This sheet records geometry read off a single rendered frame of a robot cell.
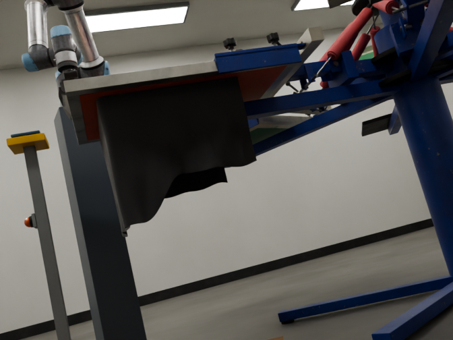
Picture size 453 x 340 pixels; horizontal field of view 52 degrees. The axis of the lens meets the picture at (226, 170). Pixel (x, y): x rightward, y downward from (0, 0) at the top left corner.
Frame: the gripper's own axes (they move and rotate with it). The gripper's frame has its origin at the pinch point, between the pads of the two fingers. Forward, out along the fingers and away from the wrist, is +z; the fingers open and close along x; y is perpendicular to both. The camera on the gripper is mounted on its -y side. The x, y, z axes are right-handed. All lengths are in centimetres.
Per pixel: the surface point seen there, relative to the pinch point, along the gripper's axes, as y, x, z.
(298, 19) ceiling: 341, -293, -202
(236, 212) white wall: 380, -160, 20
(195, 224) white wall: 380, -106, 24
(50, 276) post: 10, 20, 54
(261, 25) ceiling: 346, -242, -202
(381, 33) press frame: -2, -133, -15
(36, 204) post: 10.0, 19.9, 27.7
